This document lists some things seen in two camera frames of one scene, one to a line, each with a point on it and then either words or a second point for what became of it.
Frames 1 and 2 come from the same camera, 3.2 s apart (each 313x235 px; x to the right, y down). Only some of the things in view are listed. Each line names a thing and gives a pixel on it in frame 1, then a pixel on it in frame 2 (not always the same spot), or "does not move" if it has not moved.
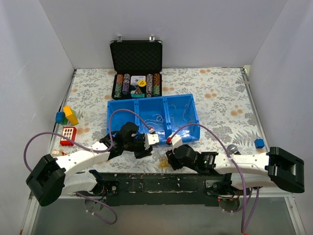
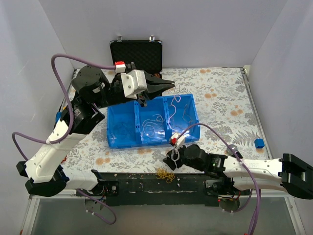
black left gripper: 141,147 to 144,97
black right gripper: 171,159 does not move
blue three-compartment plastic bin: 165,116 does not move
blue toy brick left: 59,117 does not move
